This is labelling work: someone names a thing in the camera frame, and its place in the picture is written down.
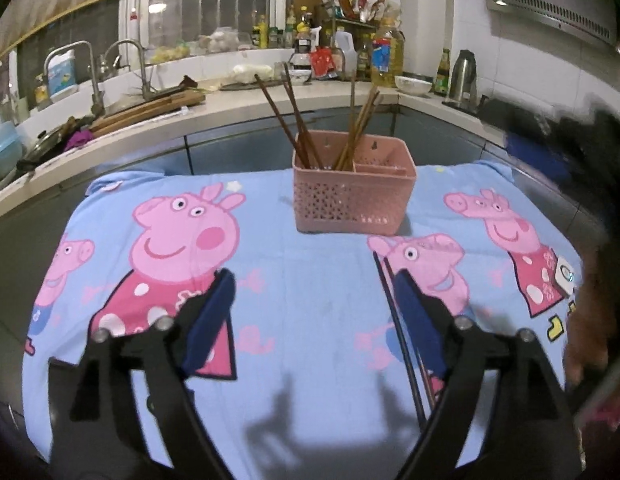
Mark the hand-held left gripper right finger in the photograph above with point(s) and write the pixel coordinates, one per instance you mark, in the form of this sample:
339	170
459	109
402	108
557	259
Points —
420	320

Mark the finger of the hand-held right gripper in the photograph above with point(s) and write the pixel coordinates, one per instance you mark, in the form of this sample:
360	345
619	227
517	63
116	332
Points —
535	155

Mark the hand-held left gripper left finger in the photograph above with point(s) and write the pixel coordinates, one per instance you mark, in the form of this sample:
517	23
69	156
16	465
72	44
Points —
210	325

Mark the dark single chopstick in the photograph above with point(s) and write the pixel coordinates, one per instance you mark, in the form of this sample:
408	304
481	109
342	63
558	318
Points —
391	310
430	390

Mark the pink plastic utensil basket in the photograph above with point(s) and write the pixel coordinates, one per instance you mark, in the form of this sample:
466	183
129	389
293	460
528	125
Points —
350	205

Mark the person's right hand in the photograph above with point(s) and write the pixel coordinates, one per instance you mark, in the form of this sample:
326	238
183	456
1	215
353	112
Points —
592	310

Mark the blue pig-printed blanket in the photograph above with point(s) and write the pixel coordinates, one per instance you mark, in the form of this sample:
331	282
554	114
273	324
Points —
290	285

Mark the steel kettle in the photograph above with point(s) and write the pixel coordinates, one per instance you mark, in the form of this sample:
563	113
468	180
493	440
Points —
463	77

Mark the white square tag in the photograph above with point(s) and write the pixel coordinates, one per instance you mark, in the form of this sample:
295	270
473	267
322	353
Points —
564	275

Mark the green glass bottle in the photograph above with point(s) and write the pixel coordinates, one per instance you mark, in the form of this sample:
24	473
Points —
442	77

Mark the wide white bowl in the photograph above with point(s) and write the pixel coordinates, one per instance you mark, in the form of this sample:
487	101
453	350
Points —
413	86

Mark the large cooking oil bottle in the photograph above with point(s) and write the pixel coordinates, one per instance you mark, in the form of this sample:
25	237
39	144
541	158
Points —
387	55

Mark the white plastic jug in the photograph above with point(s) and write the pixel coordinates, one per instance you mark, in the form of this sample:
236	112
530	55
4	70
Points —
344	55

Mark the wooden cutting board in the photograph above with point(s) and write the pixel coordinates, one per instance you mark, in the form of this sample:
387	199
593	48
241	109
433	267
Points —
150	107

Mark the white kitchen counter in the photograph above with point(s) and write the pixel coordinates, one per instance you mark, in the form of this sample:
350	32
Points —
230	100

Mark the purple cloth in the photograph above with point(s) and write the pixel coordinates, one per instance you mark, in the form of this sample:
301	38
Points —
79	139

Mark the red packet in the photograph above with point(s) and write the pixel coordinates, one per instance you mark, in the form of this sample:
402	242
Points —
322	62

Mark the rack with snack packets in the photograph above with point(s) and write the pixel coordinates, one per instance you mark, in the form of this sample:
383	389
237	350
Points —
355	2

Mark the dark flat tray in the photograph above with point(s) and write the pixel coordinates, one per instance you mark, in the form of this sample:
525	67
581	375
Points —
240	85

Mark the dark metal pan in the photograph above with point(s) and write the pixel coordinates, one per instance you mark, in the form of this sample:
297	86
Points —
42	147

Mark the small patterned white bowl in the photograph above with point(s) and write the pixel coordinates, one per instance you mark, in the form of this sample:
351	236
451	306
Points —
299	76

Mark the white plastic bag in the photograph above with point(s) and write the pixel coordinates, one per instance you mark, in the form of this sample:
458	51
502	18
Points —
252	72

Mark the dark glass jar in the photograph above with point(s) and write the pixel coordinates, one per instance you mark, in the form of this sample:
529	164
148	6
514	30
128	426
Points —
302	47

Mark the metal sink faucet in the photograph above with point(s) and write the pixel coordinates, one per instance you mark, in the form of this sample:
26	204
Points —
142	70
92	75

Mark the blue lidded plastic container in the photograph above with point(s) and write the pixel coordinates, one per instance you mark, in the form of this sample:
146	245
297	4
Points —
4	150

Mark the yellow produce pile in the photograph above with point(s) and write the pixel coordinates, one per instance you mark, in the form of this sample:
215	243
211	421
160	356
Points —
171	52

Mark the clear bag on sill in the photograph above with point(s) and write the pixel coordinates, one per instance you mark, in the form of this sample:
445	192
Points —
219	40

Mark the row of condiment bottles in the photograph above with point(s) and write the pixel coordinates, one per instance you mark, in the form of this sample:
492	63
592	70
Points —
275	35

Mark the small yellow bottle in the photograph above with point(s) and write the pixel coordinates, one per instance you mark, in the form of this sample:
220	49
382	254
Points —
41	91

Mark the blue and white detergent jug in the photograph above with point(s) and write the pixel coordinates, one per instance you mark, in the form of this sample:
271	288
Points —
61	75

